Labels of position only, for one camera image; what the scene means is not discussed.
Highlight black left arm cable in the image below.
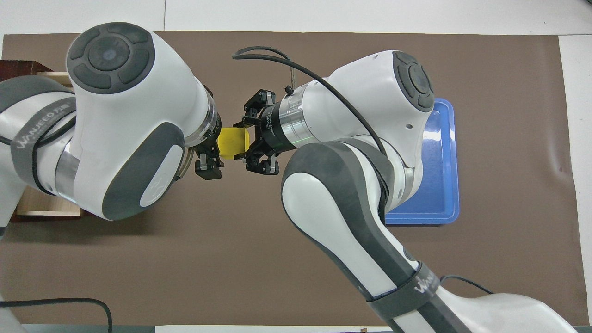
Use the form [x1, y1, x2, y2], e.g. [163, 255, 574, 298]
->
[0, 297, 114, 333]

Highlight brown table mat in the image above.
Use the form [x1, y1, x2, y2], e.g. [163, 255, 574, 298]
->
[0, 31, 590, 327]

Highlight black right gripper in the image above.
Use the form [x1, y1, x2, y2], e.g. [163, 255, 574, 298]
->
[233, 88, 290, 176]

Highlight yellow block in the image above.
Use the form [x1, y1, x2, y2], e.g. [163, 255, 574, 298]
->
[217, 127, 251, 161]

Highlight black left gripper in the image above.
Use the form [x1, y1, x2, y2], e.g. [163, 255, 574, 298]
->
[192, 113, 224, 181]

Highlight blue plastic tray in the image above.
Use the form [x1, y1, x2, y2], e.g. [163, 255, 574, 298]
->
[384, 98, 461, 226]

